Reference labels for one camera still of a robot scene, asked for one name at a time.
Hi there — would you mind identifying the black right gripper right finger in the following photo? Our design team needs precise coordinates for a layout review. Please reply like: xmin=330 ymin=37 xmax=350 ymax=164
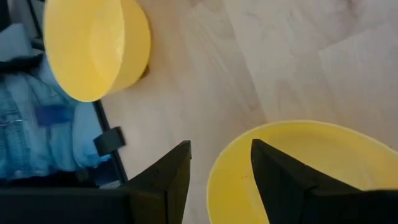
xmin=251 ymin=139 xmax=327 ymax=224

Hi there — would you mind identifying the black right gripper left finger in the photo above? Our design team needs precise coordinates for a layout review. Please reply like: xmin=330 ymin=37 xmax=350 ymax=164
xmin=124 ymin=140 xmax=192 ymax=224

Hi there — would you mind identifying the person's leg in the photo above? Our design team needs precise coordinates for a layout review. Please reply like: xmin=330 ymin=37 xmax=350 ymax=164
xmin=0 ymin=23 xmax=112 ymax=182

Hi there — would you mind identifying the black frame clamp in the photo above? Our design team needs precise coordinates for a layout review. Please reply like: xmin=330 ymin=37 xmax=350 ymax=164
xmin=93 ymin=126 xmax=127 ymax=157

